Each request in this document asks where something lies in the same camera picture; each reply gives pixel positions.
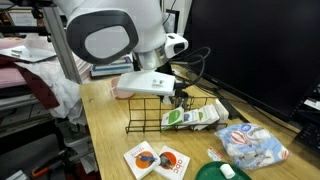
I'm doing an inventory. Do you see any white birds board book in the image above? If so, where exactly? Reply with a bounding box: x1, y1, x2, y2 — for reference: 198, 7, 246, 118
123, 140, 161, 180

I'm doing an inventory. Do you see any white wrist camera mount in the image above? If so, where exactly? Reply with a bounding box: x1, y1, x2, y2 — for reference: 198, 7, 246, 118
116, 70, 177, 97

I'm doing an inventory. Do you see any black keyboard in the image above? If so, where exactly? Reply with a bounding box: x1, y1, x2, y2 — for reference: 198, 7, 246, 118
294, 121, 320, 154

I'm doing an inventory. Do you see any black monitor stand foot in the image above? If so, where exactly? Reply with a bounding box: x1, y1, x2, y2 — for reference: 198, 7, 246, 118
218, 97, 250, 124

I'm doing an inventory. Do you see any black camera cable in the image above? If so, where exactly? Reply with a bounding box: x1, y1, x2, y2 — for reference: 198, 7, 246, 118
169, 46, 212, 98

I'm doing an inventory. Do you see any large black monitor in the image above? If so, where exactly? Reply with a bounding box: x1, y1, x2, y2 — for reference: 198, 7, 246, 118
181, 0, 320, 122

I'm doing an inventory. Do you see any blue book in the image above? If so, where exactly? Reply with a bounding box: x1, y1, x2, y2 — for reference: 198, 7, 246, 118
91, 63, 134, 72

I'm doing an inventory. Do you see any blue white marshmallow bag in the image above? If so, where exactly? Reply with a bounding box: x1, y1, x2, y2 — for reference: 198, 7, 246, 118
214, 123, 290, 171

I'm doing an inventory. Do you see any dark metal cup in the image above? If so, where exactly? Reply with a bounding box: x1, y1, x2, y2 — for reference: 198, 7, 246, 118
172, 90, 192, 110

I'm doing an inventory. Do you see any orange handled tool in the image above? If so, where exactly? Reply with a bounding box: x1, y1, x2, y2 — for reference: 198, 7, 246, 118
32, 159, 63, 178

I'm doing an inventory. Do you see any aluminium frame post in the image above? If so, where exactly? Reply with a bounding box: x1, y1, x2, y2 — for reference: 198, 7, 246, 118
42, 6, 83, 85

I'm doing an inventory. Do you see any maroon cloth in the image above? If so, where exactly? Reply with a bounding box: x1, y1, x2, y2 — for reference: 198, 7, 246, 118
14, 61, 61, 111

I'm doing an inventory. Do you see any white card with blue print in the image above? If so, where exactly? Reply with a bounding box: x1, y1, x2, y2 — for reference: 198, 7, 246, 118
183, 109, 201, 126

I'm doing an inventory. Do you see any white marshmallow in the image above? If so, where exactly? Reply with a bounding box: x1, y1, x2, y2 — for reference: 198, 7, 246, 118
219, 163, 236, 180

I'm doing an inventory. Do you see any white cloth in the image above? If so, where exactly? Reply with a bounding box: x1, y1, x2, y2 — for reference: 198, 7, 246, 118
14, 33, 95, 126

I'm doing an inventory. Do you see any white card stack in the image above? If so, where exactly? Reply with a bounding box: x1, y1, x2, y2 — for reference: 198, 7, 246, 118
198, 103, 221, 127

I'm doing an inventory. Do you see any small red white wrapper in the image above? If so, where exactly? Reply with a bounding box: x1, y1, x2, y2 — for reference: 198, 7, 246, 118
206, 146, 224, 162

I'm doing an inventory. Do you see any small black monitor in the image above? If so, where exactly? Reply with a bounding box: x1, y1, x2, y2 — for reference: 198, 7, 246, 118
160, 9, 181, 34

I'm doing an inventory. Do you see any green round plate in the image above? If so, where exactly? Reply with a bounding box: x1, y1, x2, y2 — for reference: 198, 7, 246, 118
195, 160, 253, 180

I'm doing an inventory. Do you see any small white box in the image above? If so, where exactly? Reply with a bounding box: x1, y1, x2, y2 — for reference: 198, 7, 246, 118
213, 98, 230, 129

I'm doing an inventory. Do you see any black wire rack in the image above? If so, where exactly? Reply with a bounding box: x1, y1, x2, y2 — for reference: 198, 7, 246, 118
125, 95, 229, 134

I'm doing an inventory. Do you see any pink plastic cup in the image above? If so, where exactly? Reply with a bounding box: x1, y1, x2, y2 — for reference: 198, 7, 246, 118
110, 77, 136, 100

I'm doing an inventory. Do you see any green white snack bag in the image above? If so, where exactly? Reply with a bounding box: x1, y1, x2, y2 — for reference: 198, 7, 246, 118
161, 106, 185, 131

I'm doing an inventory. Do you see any pink cloth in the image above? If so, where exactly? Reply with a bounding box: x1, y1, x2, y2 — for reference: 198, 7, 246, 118
0, 38, 28, 89

